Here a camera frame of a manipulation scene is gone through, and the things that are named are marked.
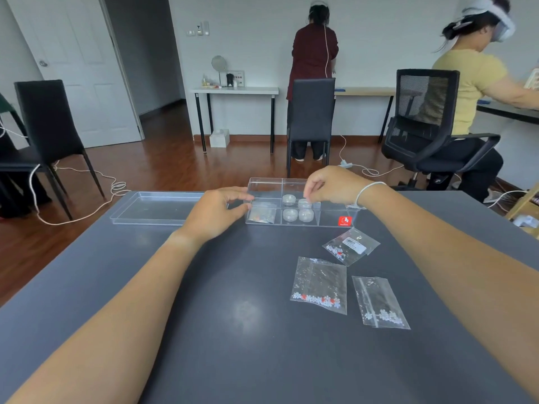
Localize person's left hand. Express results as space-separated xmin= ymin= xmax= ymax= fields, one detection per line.
xmin=181 ymin=187 xmax=255 ymax=244

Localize person's right hand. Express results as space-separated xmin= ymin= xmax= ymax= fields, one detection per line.
xmin=303 ymin=166 xmax=370 ymax=206

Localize clear plastic organizer box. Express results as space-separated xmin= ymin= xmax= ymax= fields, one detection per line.
xmin=245 ymin=177 xmax=361 ymax=228

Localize person's right forearm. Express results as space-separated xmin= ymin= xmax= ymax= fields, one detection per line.
xmin=360 ymin=183 xmax=539 ymax=402

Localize person's left forearm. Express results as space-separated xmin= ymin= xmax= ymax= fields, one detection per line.
xmin=6 ymin=229 xmax=211 ymax=404

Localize small crumpled plastic bag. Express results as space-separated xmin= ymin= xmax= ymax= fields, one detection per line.
xmin=248 ymin=202 xmax=276 ymax=224

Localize labelled plastic bead bag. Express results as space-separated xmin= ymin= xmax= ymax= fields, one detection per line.
xmin=322 ymin=227 xmax=381 ymax=267

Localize black dining chair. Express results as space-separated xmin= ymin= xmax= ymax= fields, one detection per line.
xmin=286 ymin=77 xmax=337 ymax=178
xmin=0 ymin=80 xmax=106 ymax=221

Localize clear plastic box lid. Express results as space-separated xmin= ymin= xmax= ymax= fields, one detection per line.
xmin=110 ymin=191 xmax=208 ymax=226

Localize red and white bead bag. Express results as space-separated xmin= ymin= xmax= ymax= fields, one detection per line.
xmin=290 ymin=256 xmax=348 ymax=315

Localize wooden top table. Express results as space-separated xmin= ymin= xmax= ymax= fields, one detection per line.
xmin=335 ymin=87 xmax=397 ymax=143

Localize white table with black legs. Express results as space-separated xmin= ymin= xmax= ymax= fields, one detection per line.
xmin=190 ymin=86 xmax=280 ymax=154

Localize black mesh office chair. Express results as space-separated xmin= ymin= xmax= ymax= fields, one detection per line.
xmin=381 ymin=69 xmax=502 ymax=190

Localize white bead plastic bag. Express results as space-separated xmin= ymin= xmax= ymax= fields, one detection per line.
xmin=351 ymin=276 xmax=411 ymax=330

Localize white framed display box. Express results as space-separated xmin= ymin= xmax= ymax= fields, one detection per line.
xmin=219 ymin=70 xmax=245 ymax=88

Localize round standing mirror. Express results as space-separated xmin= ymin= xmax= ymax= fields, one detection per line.
xmin=211 ymin=55 xmax=227 ymax=87

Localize wooden rack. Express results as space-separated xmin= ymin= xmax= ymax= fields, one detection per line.
xmin=504 ymin=183 xmax=539 ymax=241

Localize dark desk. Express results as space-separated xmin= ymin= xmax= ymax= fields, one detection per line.
xmin=476 ymin=98 xmax=539 ymax=125

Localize white door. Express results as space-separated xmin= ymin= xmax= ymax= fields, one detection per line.
xmin=4 ymin=0 xmax=145 ymax=148

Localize white power strip cable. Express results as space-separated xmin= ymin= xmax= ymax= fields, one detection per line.
xmin=338 ymin=134 xmax=406 ymax=178

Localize white string bracelet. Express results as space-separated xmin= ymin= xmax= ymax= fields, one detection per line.
xmin=355 ymin=182 xmax=388 ymax=209

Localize white floor cable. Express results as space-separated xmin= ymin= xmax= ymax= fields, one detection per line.
xmin=29 ymin=160 xmax=132 ymax=227

